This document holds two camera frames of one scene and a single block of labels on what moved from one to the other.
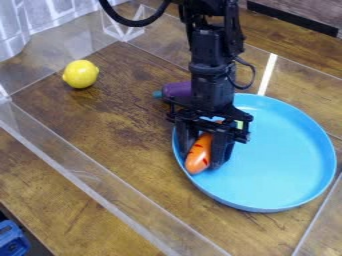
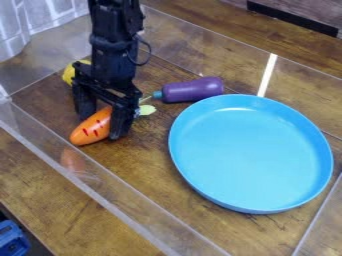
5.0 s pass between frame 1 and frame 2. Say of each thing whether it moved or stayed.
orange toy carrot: moved
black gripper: moved
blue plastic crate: stayed
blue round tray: stayed
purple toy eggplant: stayed
